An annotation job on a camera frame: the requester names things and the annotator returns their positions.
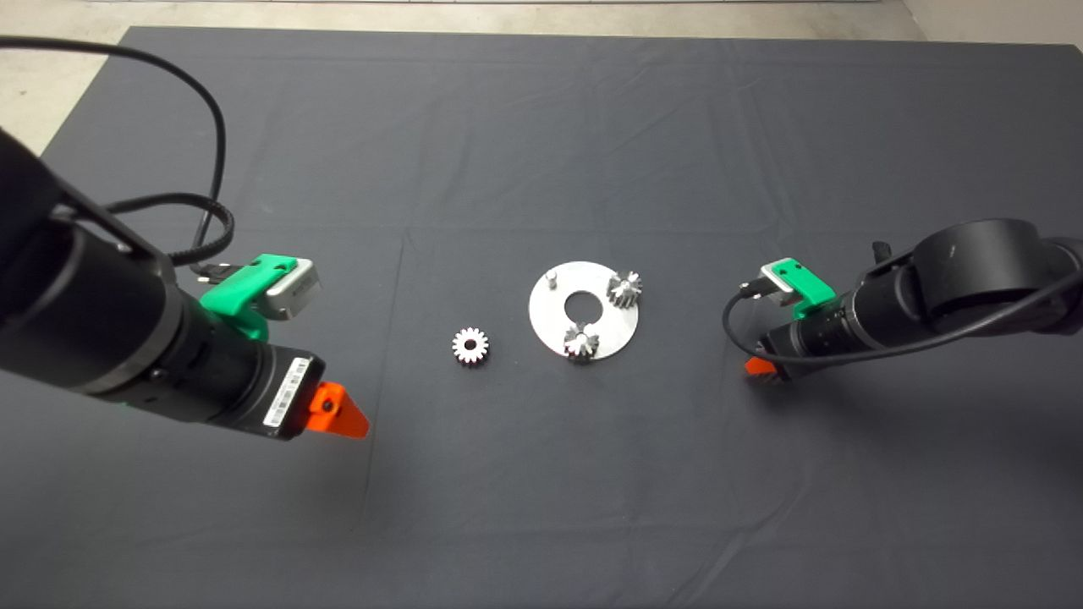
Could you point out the left grey camera box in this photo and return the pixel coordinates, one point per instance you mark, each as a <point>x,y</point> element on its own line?
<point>296,292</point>

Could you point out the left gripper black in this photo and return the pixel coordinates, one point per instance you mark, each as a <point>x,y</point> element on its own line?
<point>283,393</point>

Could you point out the right green camera mount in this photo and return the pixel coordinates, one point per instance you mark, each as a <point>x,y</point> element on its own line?
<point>812,292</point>

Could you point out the left green camera mount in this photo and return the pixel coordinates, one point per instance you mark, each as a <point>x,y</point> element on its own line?
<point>241,292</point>

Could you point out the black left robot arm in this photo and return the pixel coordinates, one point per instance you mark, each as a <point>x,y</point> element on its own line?
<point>85,313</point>

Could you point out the dark grey table cloth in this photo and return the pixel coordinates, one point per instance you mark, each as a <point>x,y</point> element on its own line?
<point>541,127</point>

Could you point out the right grey camera box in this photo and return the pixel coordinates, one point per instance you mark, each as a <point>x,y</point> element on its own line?
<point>774,283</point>

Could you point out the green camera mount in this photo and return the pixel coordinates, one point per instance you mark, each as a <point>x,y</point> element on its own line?
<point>812,292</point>
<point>241,292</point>

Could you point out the small steel gear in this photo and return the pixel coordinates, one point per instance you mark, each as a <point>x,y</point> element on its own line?
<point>582,345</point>
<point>624,293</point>

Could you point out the round metal plate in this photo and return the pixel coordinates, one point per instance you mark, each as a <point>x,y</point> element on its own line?
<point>618,330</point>

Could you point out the white spur gear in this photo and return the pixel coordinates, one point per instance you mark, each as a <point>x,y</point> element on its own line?
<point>460,345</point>

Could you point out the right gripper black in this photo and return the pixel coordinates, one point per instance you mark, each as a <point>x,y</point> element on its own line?
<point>783,351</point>

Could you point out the grey camera box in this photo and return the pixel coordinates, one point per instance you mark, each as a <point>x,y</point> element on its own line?
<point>774,283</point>
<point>296,292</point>

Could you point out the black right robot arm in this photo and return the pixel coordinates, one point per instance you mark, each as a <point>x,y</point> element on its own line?
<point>973,279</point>

